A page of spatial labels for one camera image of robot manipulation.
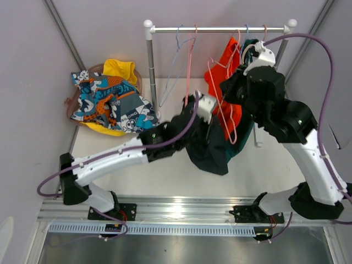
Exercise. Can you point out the yellow shorts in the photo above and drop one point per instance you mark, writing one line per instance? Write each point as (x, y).
(122, 69)

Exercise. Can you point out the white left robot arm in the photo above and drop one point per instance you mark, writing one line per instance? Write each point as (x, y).
(163, 141)

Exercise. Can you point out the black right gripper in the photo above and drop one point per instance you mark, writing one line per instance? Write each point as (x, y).
(237, 78)

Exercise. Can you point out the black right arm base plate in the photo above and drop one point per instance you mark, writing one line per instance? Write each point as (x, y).
(249, 214)

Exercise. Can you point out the teal green shorts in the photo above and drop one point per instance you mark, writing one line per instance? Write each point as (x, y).
(246, 123)

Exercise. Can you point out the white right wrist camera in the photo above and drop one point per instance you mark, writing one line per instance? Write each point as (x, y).
(264, 58)

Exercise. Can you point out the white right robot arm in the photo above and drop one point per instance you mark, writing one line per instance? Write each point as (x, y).
(293, 125)

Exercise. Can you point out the dark navy shorts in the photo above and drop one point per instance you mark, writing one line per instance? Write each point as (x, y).
(208, 150)

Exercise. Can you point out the patterned blue orange shorts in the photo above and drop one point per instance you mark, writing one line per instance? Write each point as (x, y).
(110, 101)

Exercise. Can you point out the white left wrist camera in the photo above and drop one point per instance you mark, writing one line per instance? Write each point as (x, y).
(206, 106)

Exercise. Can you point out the pink wire hanger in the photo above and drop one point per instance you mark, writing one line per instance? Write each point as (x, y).
(218, 71)
(265, 32)
(190, 53)

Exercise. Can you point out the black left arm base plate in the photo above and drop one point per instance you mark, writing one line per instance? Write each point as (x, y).
(126, 212)

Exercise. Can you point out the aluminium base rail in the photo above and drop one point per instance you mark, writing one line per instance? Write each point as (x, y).
(175, 215)

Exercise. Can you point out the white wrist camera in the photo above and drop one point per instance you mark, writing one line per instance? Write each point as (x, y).
(206, 106)
(264, 58)

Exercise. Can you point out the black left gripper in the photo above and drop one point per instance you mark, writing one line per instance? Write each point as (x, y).
(207, 127)

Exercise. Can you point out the silver clothes rack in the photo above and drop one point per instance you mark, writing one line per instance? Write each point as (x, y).
(150, 29)

